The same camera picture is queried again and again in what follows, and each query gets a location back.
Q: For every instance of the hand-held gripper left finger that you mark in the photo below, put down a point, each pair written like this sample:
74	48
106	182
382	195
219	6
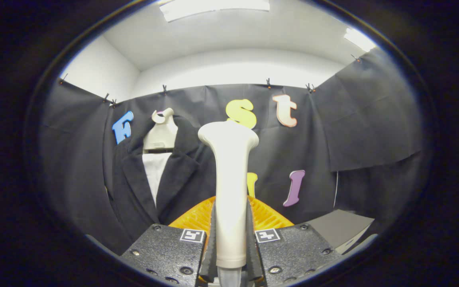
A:
210	259

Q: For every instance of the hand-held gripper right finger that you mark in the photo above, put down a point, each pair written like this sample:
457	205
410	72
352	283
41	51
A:
253	259

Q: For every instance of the white garment steamer head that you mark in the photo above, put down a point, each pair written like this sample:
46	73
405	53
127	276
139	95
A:
229	191

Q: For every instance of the black suit jacket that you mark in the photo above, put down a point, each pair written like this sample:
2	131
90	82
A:
181	179

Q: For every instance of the grey cabinet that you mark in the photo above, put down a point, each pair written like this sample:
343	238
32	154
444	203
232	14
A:
341	227

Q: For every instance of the white plastic hanger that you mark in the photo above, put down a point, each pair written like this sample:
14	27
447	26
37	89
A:
159	135

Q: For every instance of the black backdrop cloth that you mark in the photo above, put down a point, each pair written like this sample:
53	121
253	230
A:
365	119

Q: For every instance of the small ceiling light panel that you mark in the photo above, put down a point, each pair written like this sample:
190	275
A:
359	39

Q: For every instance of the long ceiling light panel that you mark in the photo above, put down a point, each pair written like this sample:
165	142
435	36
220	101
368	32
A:
213	8

